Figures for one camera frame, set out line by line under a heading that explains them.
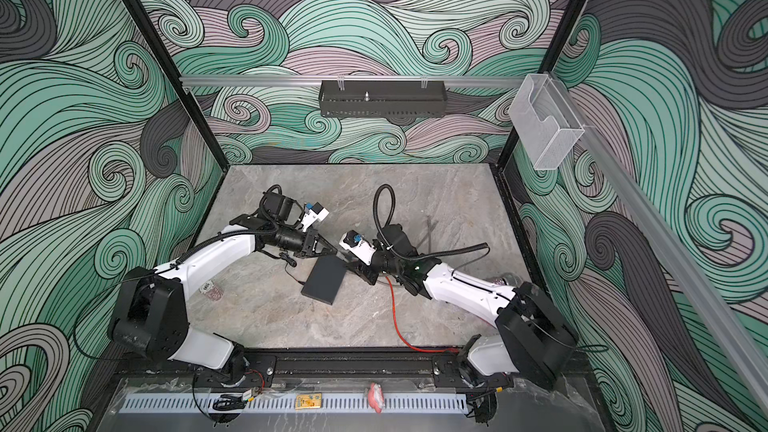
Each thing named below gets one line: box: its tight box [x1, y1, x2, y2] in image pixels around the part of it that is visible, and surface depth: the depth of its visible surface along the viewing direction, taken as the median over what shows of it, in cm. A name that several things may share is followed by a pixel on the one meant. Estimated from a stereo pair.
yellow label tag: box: [295, 393, 322, 410], surface depth 70 cm
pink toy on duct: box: [367, 382, 385, 414], surface depth 67 cm
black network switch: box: [301, 255, 347, 305], surface depth 89 cm
